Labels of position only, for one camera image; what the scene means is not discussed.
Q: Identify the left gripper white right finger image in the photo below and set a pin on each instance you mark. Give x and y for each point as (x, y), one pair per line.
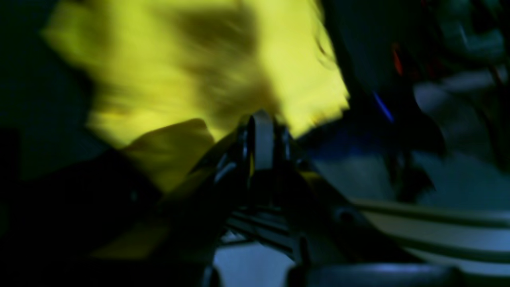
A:
(325, 228)

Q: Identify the left gripper white left finger image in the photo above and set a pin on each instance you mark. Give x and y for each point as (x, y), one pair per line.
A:
(197, 184)

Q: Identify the orange t-shirt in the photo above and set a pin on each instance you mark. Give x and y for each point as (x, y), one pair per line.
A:
(172, 77)

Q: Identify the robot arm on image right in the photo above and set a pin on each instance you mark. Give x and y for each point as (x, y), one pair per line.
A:
(427, 76)

